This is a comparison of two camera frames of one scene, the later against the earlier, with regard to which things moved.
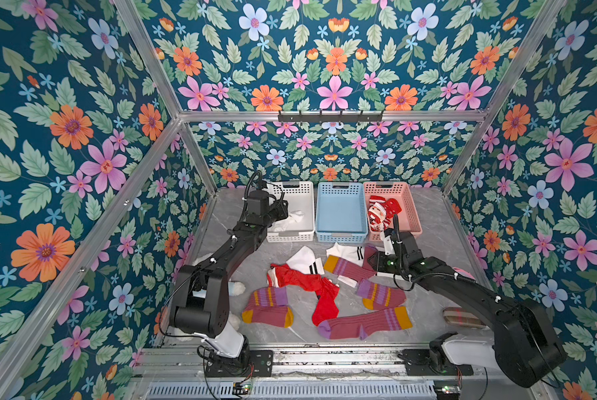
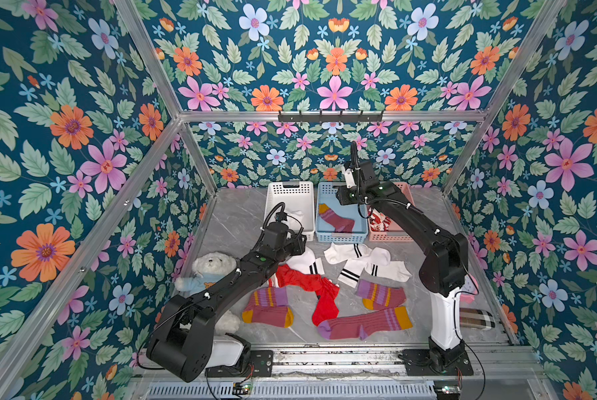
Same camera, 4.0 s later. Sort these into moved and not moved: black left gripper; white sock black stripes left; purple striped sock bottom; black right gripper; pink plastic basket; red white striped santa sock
Moved: black right gripper; black left gripper
Not moved: pink plastic basket; red white striped santa sock; white sock black stripes left; purple striped sock bottom
